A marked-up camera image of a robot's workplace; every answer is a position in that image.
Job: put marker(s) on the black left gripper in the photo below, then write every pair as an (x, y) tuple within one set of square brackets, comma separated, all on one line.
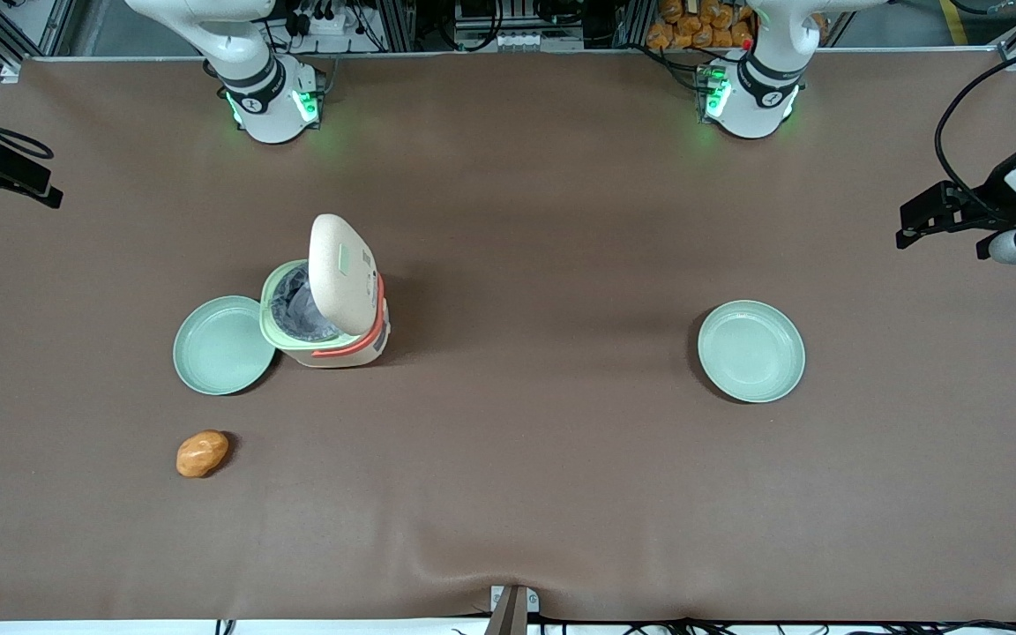
[(987, 202)]

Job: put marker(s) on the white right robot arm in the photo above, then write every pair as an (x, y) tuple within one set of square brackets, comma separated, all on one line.
[(265, 106)]

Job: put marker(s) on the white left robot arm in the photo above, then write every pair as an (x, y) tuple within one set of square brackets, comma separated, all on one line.
[(759, 101)]

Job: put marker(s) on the pale green round plate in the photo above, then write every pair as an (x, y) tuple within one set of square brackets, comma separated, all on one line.
[(221, 348), (750, 351)]

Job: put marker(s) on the packaged orange bread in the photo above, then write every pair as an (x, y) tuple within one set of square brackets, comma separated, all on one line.
[(672, 10), (660, 37), (704, 37), (741, 33)]

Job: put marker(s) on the orange bread roll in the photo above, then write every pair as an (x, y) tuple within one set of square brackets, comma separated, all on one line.
[(201, 454)]

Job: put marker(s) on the white power strip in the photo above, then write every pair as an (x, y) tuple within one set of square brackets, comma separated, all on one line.
[(332, 22)]

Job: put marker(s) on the white connector block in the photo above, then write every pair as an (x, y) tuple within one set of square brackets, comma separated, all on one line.
[(539, 41)]

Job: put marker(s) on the brown table mat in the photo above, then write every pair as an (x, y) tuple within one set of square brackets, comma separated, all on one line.
[(561, 494)]

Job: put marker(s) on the metal bracket at mat edge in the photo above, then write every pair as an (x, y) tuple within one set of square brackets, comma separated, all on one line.
[(512, 608)]

